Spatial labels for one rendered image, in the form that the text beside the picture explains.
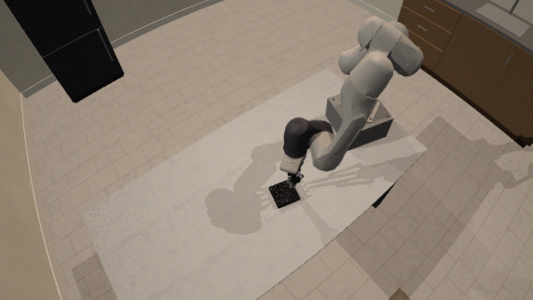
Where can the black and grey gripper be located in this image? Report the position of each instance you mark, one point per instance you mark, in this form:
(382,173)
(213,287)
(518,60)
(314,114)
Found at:
(292,178)

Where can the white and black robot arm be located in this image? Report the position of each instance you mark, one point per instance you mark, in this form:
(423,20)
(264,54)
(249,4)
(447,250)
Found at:
(358,95)

